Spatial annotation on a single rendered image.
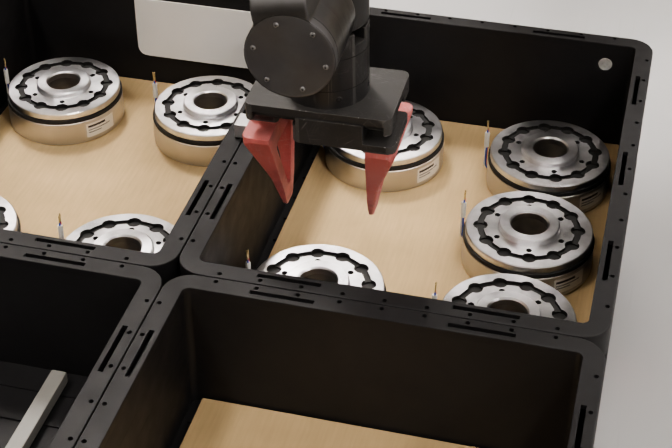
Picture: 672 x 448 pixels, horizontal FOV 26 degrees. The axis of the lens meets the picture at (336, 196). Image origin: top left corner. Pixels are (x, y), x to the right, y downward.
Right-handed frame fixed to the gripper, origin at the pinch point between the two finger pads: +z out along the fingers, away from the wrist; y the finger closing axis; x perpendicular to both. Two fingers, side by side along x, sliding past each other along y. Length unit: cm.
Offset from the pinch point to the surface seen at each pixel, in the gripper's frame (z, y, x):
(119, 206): 11.2, -20.9, 9.3
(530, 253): 8.5, 14.1, 7.1
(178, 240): 1.3, -9.6, -6.0
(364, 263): 8.3, 1.9, 2.9
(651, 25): 25, 20, 75
